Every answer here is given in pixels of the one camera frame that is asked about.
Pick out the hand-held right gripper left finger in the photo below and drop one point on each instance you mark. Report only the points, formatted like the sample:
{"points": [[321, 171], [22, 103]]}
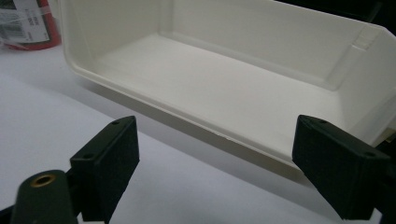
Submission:
{"points": [[106, 168]]}

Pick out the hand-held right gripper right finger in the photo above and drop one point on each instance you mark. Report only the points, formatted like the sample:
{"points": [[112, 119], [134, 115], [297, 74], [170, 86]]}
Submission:
{"points": [[339, 168]]}

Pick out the white plastic bin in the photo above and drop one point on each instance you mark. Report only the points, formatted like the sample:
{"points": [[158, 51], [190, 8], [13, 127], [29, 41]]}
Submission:
{"points": [[218, 81]]}

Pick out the red can with label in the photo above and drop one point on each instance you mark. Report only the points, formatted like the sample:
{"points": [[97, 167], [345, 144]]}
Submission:
{"points": [[46, 28]]}

